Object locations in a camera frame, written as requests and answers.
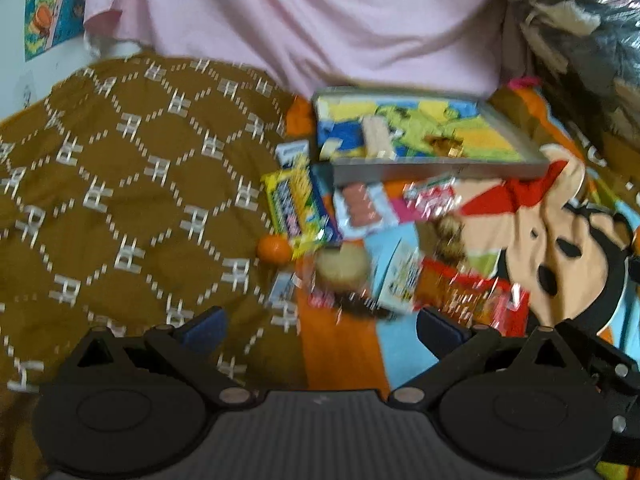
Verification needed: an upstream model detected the pink sausage packet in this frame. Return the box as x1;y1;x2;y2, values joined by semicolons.
333;183;400;240

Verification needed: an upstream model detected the orange mandarin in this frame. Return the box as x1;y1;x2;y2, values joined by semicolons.
256;234;293;266

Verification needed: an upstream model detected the blue white tube packet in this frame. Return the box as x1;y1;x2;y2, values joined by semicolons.
274;140;310;169

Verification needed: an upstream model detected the yellow green snack packet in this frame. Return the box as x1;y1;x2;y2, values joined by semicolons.
262;157;342;259

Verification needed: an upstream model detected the grey tray with drawing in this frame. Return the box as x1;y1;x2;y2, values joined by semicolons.
311;87;549;186

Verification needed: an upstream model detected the pink bed sheet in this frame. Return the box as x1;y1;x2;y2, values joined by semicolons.
85;0;527;96

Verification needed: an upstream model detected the clear bag of clothes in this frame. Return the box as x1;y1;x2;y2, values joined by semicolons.
508;0;639;148

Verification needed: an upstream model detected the quail egg packet red label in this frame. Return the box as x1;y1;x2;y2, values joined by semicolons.
402;174;466;268

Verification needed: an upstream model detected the beige rice cracker bar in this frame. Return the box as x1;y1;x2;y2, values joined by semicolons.
361;115;396;159

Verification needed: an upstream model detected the red snack packet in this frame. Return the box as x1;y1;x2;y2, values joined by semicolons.
413;259;529;337

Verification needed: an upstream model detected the colourful cartoon monkey blanket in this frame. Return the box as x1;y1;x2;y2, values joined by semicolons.
288;82;639;392

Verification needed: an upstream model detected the round biscuit packet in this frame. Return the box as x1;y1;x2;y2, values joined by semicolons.
297;243;372;309

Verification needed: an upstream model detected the small dark jerky packet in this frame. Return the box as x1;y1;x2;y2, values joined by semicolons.
334;292;395;321

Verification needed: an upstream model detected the gold foil snack packet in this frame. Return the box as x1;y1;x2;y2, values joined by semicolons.
424;136;464;158

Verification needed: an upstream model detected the small white blue packet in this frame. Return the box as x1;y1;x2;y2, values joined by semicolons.
268;272;296;308

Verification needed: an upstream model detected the colourful wall poster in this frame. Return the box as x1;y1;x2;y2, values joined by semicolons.
24;0;85;61

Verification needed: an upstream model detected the brown PF patterned pillow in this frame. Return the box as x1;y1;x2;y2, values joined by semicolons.
1;54;307;479

